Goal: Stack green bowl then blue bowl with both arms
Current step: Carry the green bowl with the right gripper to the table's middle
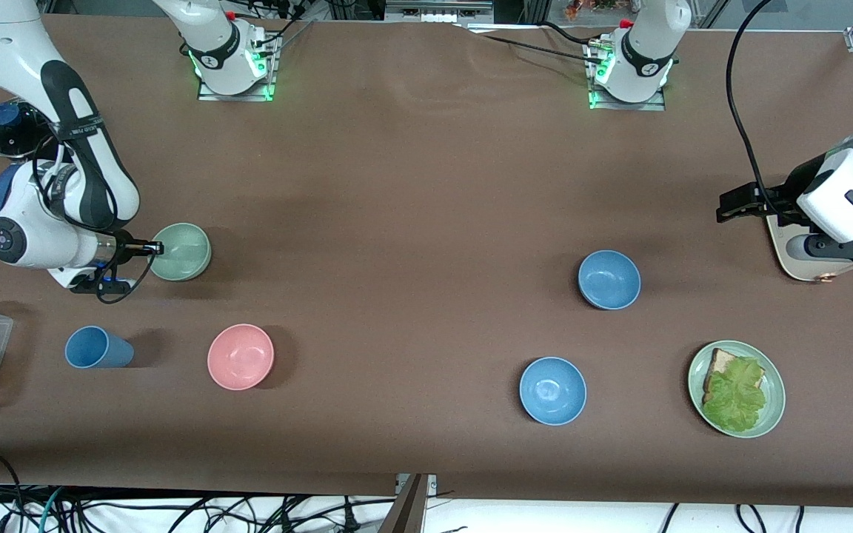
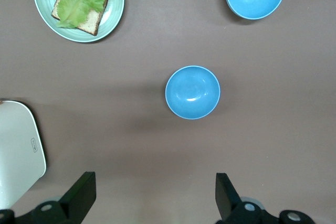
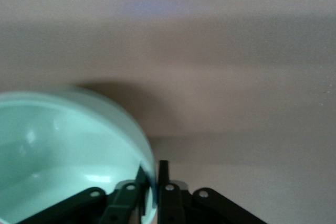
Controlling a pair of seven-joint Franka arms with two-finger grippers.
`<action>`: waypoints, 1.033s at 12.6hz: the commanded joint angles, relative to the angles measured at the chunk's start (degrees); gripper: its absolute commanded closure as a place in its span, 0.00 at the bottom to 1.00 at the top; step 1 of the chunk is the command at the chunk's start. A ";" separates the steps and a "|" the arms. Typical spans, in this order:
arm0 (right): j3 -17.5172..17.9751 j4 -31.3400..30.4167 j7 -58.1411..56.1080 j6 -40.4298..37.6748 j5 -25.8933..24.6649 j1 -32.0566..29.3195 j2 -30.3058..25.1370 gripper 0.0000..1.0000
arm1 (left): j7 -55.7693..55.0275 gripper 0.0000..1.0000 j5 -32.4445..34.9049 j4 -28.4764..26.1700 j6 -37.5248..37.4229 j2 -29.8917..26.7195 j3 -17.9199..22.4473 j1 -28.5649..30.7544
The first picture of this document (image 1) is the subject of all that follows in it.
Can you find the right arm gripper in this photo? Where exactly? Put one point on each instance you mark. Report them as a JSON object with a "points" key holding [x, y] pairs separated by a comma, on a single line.
{"points": [[127, 248]]}

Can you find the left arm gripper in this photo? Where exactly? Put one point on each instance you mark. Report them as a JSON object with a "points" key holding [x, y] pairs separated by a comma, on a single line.
{"points": [[780, 201]]}

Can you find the green bowl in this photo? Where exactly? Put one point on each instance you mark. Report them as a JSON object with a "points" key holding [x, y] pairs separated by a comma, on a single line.
{"points": [[186, 253]]}

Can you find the blue bowl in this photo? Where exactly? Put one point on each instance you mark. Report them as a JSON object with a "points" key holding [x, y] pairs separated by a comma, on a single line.
{"points": [[552, 390], [609, 278]]}

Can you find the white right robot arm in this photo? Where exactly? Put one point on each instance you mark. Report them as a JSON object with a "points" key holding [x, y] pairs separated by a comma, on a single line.
{"points": [[89, 166]]}

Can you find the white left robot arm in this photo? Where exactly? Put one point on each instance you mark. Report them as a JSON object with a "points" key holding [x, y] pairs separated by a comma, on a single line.
{"points": [[645, 52]]}

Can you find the pink bowl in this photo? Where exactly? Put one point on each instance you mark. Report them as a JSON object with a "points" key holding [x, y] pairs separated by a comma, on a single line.
{"points": [[240, 356]]}

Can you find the cream white toaster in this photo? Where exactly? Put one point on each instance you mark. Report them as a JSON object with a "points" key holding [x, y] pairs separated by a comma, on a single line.
{"points": [[793, 263]]}

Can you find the blue cup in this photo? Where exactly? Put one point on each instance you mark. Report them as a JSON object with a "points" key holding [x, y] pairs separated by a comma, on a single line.
{"points": [[93, 348]]}

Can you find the bread slice with white crumb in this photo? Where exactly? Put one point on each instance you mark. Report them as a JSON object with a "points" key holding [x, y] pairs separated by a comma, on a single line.
{"points": [[723, 360]]}

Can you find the black pot with glass lid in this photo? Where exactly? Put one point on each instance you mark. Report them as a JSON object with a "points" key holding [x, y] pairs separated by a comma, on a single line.
{"points": [[8, 133]]}

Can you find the green lettuce leaf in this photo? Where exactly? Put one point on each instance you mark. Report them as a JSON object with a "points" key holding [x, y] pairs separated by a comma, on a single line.
{"points": [[737, 396]]}

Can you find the green plate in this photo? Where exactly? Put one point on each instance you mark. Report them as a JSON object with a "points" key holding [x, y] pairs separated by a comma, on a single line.
{"points": [[773, 403]]}

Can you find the white power strip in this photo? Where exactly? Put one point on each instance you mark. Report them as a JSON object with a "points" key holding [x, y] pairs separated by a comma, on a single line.
{"points": [[437, 11]]}

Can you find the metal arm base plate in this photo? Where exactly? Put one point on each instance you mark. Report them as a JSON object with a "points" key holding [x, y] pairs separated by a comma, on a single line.
{"points": [[630, 106], [238, 95]]}

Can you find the metal table frame post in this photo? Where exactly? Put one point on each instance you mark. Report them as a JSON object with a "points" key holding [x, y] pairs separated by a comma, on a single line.
{"points": [[408, 507]]}

